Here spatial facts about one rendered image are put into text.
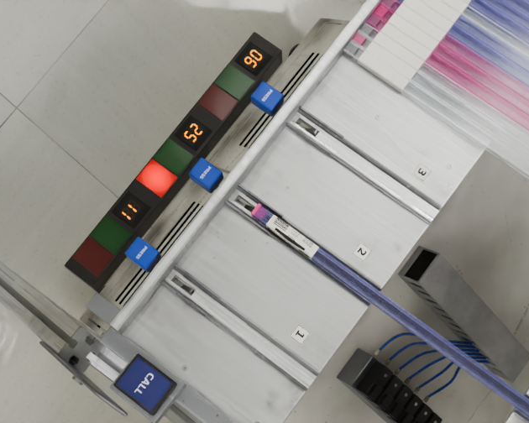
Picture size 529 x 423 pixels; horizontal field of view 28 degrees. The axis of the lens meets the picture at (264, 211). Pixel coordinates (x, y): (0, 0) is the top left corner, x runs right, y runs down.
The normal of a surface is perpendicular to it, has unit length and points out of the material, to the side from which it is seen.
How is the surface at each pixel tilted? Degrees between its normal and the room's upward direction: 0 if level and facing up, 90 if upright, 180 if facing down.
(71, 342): 90
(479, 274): 0
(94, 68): 0
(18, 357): 0
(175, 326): 44
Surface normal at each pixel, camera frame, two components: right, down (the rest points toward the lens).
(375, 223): -0.04, -0.25
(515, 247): 0.52, 0.21
